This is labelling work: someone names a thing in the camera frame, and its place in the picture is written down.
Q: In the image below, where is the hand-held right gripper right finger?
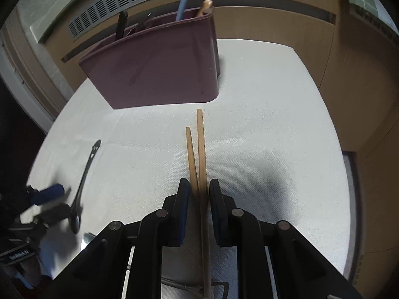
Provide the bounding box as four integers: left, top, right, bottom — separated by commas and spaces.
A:
209, 178, 364, 299

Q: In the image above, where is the brown wooden spoon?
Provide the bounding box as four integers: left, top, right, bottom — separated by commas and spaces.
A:
197, 0, 214, 17

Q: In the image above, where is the short grey vent grille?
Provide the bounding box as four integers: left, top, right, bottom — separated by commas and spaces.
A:
349, 4, 399, 60

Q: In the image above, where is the long dark metal spoon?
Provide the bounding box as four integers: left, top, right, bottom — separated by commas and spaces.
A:
69, 140, 102, 235

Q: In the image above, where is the long grey vent grille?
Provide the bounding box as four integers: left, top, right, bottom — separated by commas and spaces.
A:
68, 0, 276, 41

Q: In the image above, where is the purple plastic utensil holder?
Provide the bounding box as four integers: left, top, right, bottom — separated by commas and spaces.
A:
78, 8, 222, 110

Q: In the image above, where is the small dark metal spoon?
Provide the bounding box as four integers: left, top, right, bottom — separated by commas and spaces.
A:
129, 11, 158, 35

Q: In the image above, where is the white tablecloth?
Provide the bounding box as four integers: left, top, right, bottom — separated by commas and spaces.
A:
26, 39, 351, 296

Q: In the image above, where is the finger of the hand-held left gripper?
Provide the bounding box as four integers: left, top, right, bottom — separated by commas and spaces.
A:
26, 184, 66, 206
33, 204, 74, 228

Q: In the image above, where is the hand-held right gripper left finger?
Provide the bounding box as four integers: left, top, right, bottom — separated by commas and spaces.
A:
51, 178, 192, 299

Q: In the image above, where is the wooden chopstick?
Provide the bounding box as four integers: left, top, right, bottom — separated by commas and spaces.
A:
196, 109, 215, 299
186, 127, 200, 195

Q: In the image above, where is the wooden counter cabinet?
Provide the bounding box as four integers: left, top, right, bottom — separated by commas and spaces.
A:
47, 0, 399, 287

